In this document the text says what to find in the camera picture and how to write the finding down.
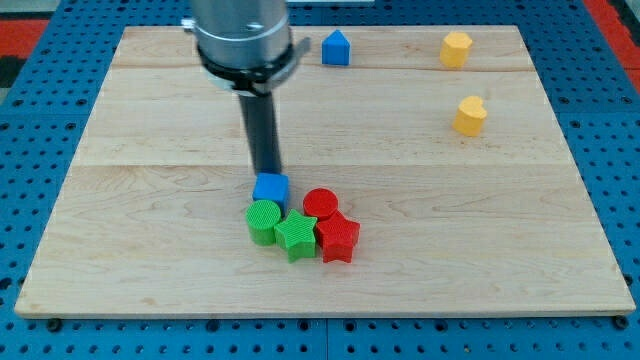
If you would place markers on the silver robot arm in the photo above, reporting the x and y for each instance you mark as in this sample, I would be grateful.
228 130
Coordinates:
247 48

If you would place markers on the green cylinder block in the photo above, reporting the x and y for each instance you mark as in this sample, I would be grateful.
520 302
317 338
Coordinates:
261 218

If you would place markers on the blue pentagon house block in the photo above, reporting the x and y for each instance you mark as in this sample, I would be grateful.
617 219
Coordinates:
336 49

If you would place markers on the yellow heart block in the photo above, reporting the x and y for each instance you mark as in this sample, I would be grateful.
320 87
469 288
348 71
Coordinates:
470 116

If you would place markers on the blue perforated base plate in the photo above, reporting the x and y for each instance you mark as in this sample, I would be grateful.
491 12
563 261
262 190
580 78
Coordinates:
588 86

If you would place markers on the green star block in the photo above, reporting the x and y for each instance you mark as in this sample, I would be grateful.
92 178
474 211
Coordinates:
296 236

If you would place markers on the yellow hexagon block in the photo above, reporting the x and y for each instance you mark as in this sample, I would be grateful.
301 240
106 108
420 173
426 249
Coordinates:
455 49

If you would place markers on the wooden board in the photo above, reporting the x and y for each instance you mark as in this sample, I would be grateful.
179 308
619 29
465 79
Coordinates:
149 222

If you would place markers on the blue cube block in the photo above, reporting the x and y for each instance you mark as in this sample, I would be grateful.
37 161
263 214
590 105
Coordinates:
273 187

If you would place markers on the red star block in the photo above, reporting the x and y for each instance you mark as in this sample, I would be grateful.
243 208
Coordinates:
337 237

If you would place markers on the red cylinder block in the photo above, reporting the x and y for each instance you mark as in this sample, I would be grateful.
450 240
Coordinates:
321 203

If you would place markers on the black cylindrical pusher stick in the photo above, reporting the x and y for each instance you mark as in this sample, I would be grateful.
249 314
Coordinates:
261 130

